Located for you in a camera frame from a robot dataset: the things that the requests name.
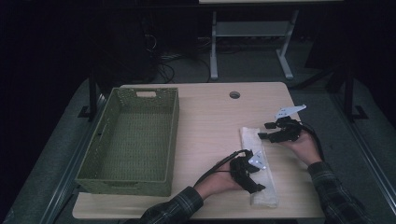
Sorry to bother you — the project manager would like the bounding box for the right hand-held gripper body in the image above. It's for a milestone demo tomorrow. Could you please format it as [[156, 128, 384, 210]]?
[[270, 104, 307, 145]]

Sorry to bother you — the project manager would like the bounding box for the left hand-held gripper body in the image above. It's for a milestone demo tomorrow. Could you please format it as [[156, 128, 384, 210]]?
[[229, 149, 268, 189]]

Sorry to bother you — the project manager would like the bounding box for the white printed cloth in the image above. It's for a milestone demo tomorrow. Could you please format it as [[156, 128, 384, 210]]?
[[238, 125, 279, 209]]

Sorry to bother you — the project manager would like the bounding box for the green woven storage basket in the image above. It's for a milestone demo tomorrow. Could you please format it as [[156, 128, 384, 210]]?
[[74, 87, 181, 198]]

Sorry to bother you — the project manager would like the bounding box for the person's right hand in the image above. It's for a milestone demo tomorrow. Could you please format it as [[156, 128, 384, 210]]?
[[279, 129, 323, 167]]

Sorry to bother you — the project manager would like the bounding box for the person's left hand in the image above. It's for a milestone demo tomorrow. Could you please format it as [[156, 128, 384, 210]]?
[[193, 168, 246, 201]]

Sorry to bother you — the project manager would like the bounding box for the left hand-held gripper black cable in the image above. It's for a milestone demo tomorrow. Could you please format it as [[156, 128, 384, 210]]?
[[192, 148, 254, 188]]

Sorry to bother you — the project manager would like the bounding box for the hand-held gripper black cable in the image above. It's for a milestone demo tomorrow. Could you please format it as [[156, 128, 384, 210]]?
[[298, 122, 326, 162], [192, 148, 254, 188]]

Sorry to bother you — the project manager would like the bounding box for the right hand-held gripper black cable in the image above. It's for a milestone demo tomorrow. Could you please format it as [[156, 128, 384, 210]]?
[[298, 122, 326, 162]]

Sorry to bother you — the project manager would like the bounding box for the aluminium frame rail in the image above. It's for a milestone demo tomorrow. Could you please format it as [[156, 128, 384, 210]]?
[[39, 92, 109, 224], [330, 92, 396, 217]]

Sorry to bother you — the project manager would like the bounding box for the white metal desk frame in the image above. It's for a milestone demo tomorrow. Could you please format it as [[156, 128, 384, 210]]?
[[209, 9, 300, 81]]

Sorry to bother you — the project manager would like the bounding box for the bundle of black floor cables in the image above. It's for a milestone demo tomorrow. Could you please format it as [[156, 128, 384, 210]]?
[[141, 15, 213, 85]]

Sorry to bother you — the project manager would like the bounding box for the black metal post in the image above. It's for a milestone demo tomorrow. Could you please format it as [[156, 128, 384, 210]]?
[[88, 68, 99, 121]]

